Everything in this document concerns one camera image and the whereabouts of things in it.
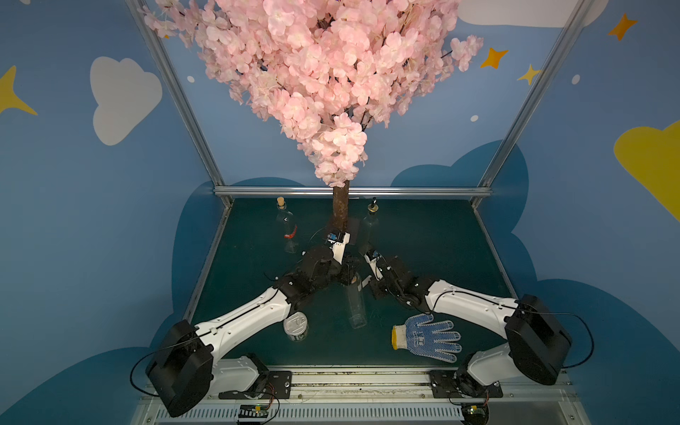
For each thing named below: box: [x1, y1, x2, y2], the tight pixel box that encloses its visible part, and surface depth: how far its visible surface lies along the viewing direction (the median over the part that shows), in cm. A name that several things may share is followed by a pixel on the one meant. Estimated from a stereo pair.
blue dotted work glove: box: [391, 313, 463, 364], surface depth 84 cm
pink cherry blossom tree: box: [143, 0, 483, 233], surface depth 48 cm
